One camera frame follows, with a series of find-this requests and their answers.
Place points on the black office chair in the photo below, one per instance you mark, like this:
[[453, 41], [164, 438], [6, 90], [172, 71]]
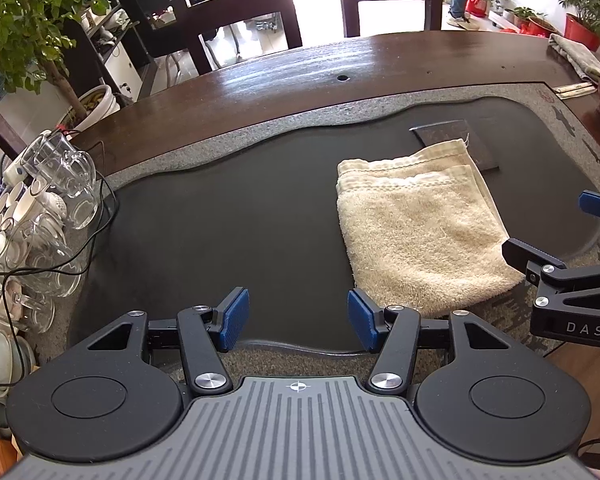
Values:
[[155, 5]]

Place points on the green potted tree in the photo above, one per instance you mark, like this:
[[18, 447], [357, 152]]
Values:
[[35, 15]]

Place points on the group of glass teaware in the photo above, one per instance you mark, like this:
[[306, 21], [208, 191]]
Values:
[[35, 220]]

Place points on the small green potted plant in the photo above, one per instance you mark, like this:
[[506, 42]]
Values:
[[537, 22]]

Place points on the grey stone tea tray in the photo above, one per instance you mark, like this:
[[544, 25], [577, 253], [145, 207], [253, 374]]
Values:
[[230, 220]]

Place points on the dark shelf unit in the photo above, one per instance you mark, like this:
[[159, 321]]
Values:
[[105, 35]]

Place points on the grey crumpled cloth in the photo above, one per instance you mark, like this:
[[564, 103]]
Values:
[[577, 57]]

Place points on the red flower pot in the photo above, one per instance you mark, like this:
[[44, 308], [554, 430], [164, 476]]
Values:
[[477, 4]]

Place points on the grey stone slab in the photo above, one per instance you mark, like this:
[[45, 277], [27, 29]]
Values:
[[445, 135]]

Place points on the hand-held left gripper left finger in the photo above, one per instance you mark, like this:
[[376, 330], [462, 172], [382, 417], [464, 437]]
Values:
[[232, 321]]

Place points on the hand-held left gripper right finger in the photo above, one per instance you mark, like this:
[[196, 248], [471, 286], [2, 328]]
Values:
[[362, 321]]

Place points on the cream terry towel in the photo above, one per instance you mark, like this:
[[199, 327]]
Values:
[[420, 230]]

